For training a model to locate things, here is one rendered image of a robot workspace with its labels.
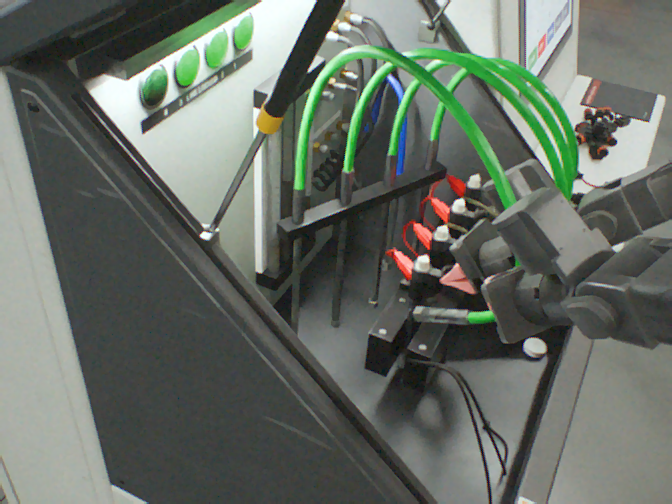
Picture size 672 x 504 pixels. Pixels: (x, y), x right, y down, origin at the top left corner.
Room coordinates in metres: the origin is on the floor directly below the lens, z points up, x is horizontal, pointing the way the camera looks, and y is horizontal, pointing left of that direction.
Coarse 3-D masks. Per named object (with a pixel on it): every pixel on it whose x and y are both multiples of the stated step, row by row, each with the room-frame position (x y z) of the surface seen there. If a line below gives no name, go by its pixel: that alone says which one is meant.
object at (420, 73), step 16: (352, 48) 0.78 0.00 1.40; (368, 48) 0.76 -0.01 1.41; (384, 48) 0.75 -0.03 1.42; (336, 64) 0.79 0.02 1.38; (400, 64) 0.72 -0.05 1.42; (416, 64) 0.71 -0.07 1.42; (320, 80) 0.81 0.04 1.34; (432, 80) 0.69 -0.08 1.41; (448, 96) 0.68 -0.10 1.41; (304, 112) 0.83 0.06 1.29; (464, 112) 0.66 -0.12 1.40; (304, 128) 0.83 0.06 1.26; (464, 128) 0.65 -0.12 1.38; (304, 144) 0.84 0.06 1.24; (480, 144) 0.64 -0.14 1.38; (304, 160) 0.84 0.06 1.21; (496, 160) 0.63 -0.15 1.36; (304, 176) 0.84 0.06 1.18; (496, 176) 0.62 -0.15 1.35; (304, 192) 0.84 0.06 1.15; (512, 192) 0.61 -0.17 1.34; (480, 320) 0.60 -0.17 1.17
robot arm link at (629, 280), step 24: (648, 240) 0.45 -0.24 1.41; (624, 264) 0.43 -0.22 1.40; (648, 264) 0.43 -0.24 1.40; (600, 288) 0.41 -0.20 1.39; (624, 288) 0.39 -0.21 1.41; (648, 288) 0.38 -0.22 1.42; (624, 312) 0.39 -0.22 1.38; (648, 312) 0.38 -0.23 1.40; (624, 336) 0.40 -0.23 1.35; (648, 336) 0.38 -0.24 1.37
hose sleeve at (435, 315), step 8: (424, 312) 0.66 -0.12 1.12; (432, 312) 0.65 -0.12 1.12; (440, 312) 0.64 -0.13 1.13; (448, 312) 0.63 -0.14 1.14; (456, 312) 0.62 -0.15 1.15; (464, 312) 0.62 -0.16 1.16; (432, 320) 0.64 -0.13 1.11; (440, 320) 0.63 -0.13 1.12; (448, 320) 0.63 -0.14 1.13; (456, 320) 0.62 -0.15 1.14; (464, 320) 0.61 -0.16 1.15
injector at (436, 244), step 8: (432, 240) 0.84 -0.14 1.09; (440, 240) 0.83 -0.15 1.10; (448, 240) 0.83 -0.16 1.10; (432, 248) 0.84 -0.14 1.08; (440, 248) 0.83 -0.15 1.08; (432, 256) 0.83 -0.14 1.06; (440, 256) 0.83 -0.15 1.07; (432, 264) 0.83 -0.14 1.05; (440, 264) 0.83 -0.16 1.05; (448, 264) 0.83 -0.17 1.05; (432, 280) 0.83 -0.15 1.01; (432, 288) 0.83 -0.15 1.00; (432, 304) 0.84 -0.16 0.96
